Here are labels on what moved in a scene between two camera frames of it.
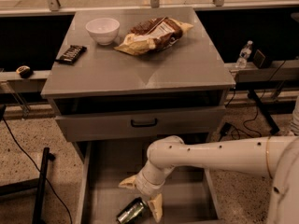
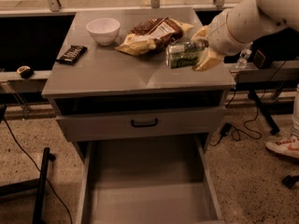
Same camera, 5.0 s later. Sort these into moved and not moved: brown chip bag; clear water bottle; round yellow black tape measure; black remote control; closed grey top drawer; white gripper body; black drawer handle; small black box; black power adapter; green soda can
Moved: green soda can; white gripper body
Not moved: clear water bottle; black drawer handle; small black box; black power adapter; closed grey top drawer; black remote control; round yellow black tape measure; brown chip bag
